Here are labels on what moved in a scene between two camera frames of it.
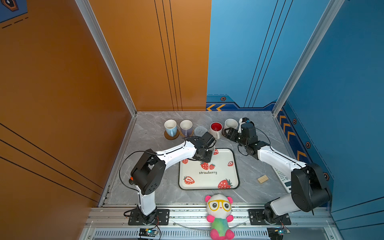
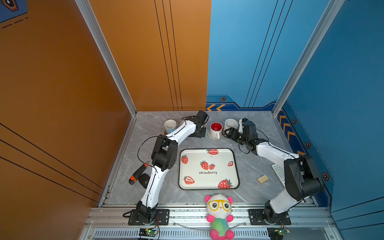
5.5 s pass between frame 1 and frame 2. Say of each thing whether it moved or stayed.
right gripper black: stayed
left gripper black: moved
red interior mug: stayed
